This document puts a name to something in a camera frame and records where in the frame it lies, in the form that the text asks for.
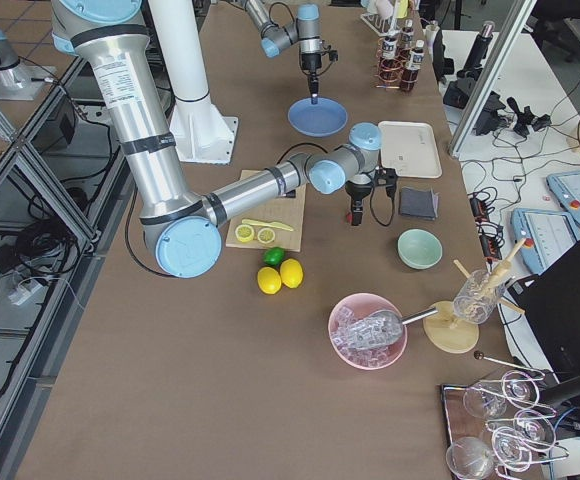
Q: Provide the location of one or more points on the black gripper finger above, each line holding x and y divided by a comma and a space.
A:
356, 215

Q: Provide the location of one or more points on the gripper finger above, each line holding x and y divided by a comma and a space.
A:
313, 85

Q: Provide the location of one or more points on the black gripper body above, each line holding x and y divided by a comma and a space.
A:
357, 190
310, 63

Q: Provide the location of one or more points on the blue plate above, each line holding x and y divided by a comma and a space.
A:
323, 118

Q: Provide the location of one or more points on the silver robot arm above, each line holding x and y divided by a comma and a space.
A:
154, 85
304, 29

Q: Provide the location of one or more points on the cream rabbit tray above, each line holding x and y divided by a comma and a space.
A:
410, 149

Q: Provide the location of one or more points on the grey folded cloth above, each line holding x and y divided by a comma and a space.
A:
422, 204

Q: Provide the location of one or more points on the mint green bowl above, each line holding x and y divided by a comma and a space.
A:
419, 249

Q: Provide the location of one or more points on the wooden cutting board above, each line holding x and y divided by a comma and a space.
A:
289, 211

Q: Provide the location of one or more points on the yellow plastic knife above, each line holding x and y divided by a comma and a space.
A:
271, 224

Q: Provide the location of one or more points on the yellow lemon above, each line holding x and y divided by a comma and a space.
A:
291, 273
269, 280

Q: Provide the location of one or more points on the tea bottle lower left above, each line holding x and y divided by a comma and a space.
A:
412, 67

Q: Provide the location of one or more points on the lemon slice flat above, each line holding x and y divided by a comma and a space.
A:
266, 235

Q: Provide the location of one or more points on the green lime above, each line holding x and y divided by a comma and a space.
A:
274, 256

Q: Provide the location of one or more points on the tea bottle lower right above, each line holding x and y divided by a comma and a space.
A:
407, 38

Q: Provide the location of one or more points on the lemon half thick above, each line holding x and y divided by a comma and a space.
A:
244, 233

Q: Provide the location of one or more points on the steel ice scoop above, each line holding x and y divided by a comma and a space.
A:
387, 327

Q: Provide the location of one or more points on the pink bowl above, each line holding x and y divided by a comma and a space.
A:
348, 311

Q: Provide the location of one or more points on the clear plastic ice cubes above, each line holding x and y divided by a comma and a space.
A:
357, 334

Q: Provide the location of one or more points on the clear glass on tree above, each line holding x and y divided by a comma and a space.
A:
474, 303

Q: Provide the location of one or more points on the wooden glass drying tree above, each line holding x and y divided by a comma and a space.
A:
500, 273

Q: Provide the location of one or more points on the round wooden stand base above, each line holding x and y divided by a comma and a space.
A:
449, 332

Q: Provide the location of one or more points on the black laptop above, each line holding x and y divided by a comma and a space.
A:
551, 301

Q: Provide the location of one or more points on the black framed tray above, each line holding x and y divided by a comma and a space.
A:
450, 415

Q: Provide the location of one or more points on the wine glasses on tray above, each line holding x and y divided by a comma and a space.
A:
518, 386

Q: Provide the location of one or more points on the copper wire bottle rack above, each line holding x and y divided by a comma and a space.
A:
399, 57

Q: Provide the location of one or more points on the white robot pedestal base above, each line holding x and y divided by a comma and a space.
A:
201, 132

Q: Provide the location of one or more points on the aluminium frame post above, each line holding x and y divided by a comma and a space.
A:
512, 26

